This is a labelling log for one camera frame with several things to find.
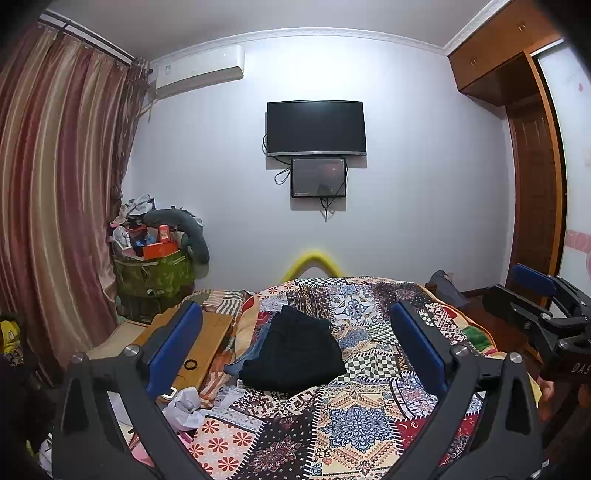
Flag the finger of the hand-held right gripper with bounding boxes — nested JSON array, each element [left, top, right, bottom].
[[512, 263, 583, 315], [482, 284, 556, 334]]

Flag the dark grey cloth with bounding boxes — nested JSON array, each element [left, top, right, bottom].
[[426, 270, 468, 309]]

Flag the yellow foam tube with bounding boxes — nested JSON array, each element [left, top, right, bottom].
[[281, 249, 343, 282]]

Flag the striped curtain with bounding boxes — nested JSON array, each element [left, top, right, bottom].
[[0, 18, 151, 385]]

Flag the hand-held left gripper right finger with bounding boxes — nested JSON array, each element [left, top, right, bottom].
[[389, 300, 544, 480]]

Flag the wooden board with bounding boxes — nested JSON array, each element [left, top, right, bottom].
[[134, 311, 232, 400]]

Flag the yellow bag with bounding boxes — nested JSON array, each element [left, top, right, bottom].
[[0, 318, 22, 354]]

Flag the white sliding door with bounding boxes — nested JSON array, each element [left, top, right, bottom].
[[531, 34, 591, 302]]

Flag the white air conditioner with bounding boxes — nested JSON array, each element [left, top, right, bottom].
[[148, 45, 246, 99]]

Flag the wall-mounted black television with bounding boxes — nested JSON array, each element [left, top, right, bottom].
[[265, 100, 368, 158]]

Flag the person's right hand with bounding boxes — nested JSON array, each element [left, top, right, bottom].
[[537, 376, 558, 419]]

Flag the patchwork quilt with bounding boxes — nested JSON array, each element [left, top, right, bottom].
[[185, 276, 541, 480]]

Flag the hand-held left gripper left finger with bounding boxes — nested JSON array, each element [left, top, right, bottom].
[[52, 300, 206, 480]]

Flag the orange box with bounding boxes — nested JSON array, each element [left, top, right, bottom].
[[141, 240, 180, 260]]

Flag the green storage bin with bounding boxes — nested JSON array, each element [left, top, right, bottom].
[[113, 251, 197, 299]]

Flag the orange printed sheet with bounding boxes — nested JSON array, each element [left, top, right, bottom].
[[198, 337, 242, 408]]

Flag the small wall monitor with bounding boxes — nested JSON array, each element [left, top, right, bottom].
[[290, 157, 348, 199]]

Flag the black pants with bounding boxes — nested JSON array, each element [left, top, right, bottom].
[[239, 351, 324, 394]]

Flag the dark teal pants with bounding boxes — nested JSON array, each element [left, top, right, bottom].
[[261, 305, 347, 377]]

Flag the wooden wardrobe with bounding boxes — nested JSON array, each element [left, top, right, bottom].
[[447, 0, 571, 310]]

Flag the blue jeans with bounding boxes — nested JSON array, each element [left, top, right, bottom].
[[224, 318, 278, 380]]

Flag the grey long pillow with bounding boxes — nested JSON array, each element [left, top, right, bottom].
[[143, 209, 211, 265]]

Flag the wooden door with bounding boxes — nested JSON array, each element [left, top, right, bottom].
[[507, 107, 563, 297]]

